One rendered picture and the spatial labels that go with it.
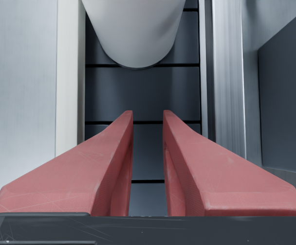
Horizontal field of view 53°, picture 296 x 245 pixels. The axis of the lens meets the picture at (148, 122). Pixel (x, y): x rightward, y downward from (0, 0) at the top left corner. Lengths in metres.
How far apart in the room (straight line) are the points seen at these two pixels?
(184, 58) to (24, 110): 0.14
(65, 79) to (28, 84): 0.10
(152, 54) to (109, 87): 0.04
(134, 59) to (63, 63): 0.04
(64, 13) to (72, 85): 0.04
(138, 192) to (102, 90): 0.07
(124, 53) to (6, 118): 0.14
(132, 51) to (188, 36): 0.06
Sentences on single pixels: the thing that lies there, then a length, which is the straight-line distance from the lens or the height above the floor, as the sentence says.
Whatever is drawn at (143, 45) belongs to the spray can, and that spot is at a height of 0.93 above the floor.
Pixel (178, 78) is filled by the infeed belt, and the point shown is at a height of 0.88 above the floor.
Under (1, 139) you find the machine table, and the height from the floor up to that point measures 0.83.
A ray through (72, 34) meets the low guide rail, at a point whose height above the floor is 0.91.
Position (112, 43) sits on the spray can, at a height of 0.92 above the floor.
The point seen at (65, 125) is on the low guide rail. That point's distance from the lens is 0.16.
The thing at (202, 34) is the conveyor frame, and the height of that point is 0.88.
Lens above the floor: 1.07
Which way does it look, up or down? 85 degrees down
